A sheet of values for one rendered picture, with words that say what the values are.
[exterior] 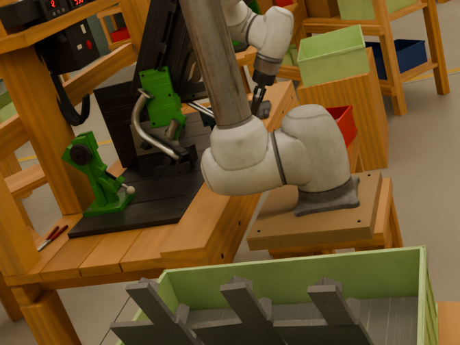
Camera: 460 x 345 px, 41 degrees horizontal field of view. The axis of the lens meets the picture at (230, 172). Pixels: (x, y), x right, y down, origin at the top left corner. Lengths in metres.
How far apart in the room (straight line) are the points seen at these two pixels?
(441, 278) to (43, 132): 1.79
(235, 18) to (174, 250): 0.77
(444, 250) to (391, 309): 1.76
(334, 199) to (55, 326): 0.99
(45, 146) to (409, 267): 1.36
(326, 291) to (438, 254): 2.14
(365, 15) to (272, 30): 2.82
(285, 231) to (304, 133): 0.26
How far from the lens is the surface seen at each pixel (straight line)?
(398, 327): 1.33
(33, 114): 2.22
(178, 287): 1.54
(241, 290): 1.03
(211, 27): 1.59
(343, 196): 1.72
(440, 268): 2.99
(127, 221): 2.03
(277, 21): 2.02
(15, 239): 2.00
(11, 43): 2.06
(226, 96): 1.63
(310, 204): 1.73
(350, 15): 4.95
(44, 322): 2.13
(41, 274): 2.01
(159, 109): 2.28
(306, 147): 1.65
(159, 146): 2.26
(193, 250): 1.72
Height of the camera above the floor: 1.67
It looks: 21 degrees down
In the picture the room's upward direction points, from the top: 18 degrees counter-clockwise
